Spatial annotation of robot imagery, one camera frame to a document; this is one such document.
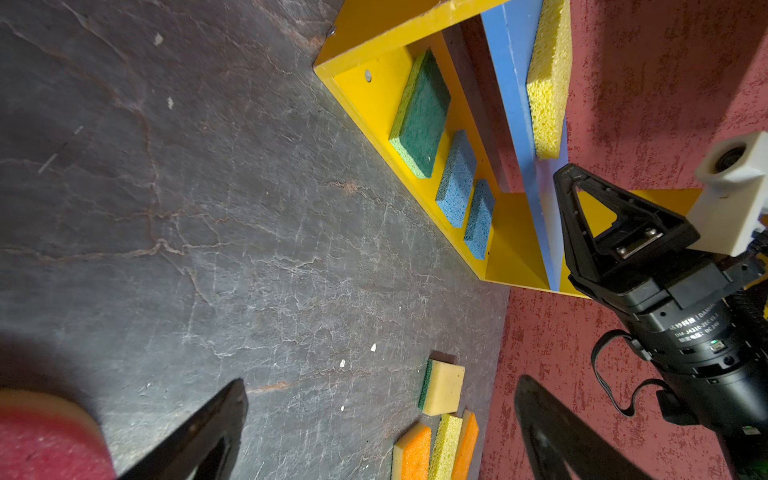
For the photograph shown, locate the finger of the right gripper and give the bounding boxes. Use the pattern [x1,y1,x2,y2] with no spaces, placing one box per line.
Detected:
[553,164,606,283]
[578,172,700,252]

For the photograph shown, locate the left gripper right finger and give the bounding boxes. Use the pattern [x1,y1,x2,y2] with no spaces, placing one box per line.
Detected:
[514,375,649,479]

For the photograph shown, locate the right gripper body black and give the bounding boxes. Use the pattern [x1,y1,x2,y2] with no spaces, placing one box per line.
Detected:
[590,221,762,312]

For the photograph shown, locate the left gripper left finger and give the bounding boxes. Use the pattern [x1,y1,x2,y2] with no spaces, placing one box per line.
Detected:
[121,378,248,480]

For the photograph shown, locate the yellow sponge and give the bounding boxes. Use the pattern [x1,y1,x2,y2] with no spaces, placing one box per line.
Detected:
[526,0,573,160]
[428,414,463,480]

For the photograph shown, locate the blue sponge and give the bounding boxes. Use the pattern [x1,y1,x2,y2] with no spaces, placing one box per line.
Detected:
[436,130,477,228]
[464,179,495,260]

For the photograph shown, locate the dark yellow scouring pad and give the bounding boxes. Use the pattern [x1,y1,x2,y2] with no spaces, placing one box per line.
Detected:
[418,359,466,416]

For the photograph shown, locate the orange sponge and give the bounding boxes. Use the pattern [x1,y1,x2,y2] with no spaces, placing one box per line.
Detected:
[391,421,432,480]
[451,409,479,480]

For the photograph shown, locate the green scouring sponge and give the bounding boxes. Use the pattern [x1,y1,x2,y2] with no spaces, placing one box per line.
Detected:
[389,49,451,179]

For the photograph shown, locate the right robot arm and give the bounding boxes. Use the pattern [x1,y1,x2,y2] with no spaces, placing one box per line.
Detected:
[554,164,767,479]

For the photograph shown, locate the yellow shelf pink blue boards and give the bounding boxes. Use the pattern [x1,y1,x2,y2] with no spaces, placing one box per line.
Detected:
[314,1,720,295]

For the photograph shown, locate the pink round smiley sponge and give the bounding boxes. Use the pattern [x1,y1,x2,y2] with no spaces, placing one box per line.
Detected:
[1,389,117,479]

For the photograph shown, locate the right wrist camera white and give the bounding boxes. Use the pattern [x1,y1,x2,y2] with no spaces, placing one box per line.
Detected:
[686,131,767,257]

